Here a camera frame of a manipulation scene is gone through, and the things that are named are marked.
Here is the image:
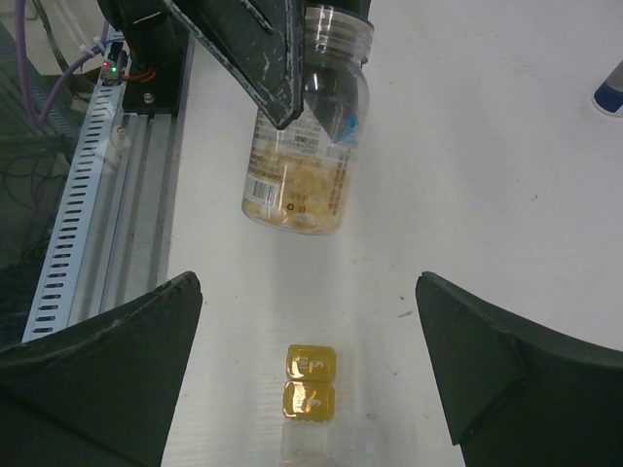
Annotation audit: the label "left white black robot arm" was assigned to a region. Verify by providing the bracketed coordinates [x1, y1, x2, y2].
[99, 1, 374, 129]

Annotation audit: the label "aluminium mounting rail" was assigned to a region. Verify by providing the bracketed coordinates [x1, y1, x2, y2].
[93, 45, 194, 314]

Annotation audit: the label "white cap blue pill bottle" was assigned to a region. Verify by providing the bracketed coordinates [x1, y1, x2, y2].
[592, 62, 623, 117]

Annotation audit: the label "white slotted cable duct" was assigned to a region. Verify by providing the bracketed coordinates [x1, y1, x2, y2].
[21, 84, 124, 343]

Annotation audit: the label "clear bottle yellow pills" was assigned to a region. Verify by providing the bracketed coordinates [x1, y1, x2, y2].
[241, 5, 374, 234]

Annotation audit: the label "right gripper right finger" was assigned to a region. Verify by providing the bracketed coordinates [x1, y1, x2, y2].
[415, 272, 622, 466]

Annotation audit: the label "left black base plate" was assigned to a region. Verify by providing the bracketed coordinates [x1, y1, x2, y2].
[122, 36, 189, 116]

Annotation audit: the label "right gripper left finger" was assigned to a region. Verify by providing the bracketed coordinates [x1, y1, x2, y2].
[1, 271, 202, 466]

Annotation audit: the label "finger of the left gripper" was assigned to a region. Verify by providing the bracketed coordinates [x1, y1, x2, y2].
[335, 0, 373, 29]
[165, 0, 306, 129]

